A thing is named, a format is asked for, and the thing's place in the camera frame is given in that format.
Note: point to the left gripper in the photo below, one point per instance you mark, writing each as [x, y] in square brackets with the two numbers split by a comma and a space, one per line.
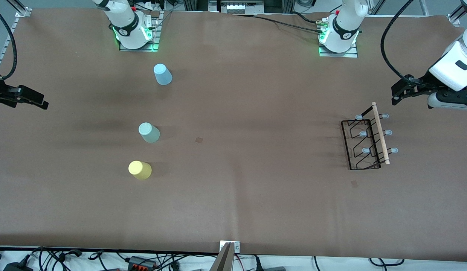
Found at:
[423, 82]

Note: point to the mint green plastic cup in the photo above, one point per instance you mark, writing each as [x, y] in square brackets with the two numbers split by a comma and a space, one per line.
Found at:
[148, 132]

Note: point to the yellow plastic cup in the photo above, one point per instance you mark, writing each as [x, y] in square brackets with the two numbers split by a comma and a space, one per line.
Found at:
[140, 170]

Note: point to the light blue plastic cup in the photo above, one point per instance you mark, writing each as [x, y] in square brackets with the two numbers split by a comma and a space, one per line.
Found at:
[162, 75]

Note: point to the perforated metal strip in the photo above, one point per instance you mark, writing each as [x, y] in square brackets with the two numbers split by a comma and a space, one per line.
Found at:
[5, 47]

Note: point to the white power strip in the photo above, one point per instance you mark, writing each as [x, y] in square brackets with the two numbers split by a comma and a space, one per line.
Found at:
[154, 5]

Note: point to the black power adapter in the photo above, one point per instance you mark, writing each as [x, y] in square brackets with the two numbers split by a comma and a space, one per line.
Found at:
[18, 267]

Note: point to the grey control box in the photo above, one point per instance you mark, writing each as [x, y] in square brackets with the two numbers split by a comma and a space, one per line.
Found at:
[236, 6]

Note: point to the brown table mat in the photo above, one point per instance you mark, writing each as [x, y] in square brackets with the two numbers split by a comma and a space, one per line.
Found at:
[256, 207]

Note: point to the orange black connector block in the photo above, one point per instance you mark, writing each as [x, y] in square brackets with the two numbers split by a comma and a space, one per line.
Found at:
[142, 262]

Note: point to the silver frame strut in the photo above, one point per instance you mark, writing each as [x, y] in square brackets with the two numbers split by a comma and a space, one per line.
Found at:
[376, 7]
[424, 7]

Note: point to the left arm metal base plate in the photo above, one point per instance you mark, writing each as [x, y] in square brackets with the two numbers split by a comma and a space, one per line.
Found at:
[331, 54]

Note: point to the aluminium frame profile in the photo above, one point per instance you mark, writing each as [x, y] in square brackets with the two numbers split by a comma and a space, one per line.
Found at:
[19, 8]
[457, 15]

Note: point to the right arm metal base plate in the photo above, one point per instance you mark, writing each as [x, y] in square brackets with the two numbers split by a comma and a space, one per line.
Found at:
[156, 34]

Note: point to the silver mounting bracket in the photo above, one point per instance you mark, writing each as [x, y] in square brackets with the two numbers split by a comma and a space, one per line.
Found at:
[236, 246]

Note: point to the grey metal post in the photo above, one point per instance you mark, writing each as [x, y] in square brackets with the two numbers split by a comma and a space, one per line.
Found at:
[223, 261]

